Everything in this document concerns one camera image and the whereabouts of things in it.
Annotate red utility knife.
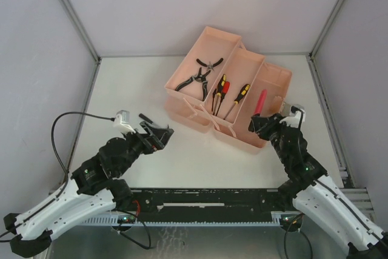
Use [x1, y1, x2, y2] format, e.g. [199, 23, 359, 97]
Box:
[254, 89, 267, 115]

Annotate yellow black screwdriver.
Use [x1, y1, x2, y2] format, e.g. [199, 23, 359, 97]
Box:
[212, 74, 226, 111]
[224, 84, 250, 120]

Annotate red black screwdriver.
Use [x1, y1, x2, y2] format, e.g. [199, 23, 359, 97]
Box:
[214, 81, 230, 116]

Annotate pink translucent tool box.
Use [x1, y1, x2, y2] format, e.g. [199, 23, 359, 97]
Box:
[162, 62, 293, 155]

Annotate black needle nose pliers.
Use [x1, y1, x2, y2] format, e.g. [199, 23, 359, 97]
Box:
[175, 67, 213, 101]

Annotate black handled pliers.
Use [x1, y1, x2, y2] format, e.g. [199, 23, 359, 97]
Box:
[196, 58, 224, 71]

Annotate black claw hammer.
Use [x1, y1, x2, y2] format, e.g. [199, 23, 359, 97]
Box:
[138, 113, 170, 129]

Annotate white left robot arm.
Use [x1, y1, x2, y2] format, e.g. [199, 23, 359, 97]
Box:
[4, 121, 174, 258]

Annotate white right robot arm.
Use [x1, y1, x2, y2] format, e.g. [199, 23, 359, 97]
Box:
[249, 113, 387, 258]

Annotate pink middle cantilever tray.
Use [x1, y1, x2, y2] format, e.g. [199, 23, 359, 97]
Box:
[204, 49, 265, 127]

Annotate pink cantilever tray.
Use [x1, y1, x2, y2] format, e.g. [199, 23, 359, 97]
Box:
[204, 49, 265, 127]
[165, 26, 242, 105]

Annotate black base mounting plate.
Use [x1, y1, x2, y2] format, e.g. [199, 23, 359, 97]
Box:
[126, 188, 295, 219]

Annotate pink upper cantilever tray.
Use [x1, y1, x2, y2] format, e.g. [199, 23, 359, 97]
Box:
[165, 26, 242, 105]

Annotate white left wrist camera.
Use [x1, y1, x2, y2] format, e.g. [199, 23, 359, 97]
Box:
[113, 110, 135, 135]

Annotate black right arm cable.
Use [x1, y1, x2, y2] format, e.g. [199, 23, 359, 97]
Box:
[283, 107, 313, 257]

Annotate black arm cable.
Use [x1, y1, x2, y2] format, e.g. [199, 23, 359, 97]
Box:
[0, 111, 116, 243]
[283, 107, 313, 257]

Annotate right aluminium corner post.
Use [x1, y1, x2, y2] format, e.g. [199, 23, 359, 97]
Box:
[309, 0, 364, 59]

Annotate aluminium corner post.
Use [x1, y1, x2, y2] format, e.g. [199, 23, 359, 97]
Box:
[42, 0, 101, 62]
[309, 0, 364, 59]

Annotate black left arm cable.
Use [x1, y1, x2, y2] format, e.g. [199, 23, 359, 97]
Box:
[0, 111, 116, 243]

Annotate grey slotted cable duct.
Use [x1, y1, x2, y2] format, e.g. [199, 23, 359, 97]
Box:
[80, 212, 298, 227]

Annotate aluminium frame rail front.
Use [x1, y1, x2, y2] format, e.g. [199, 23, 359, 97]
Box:
[341, 189, 373, 212]

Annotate left aluminium corner post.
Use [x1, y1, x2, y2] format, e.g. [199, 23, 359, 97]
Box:
[42, 0, 101, 62]

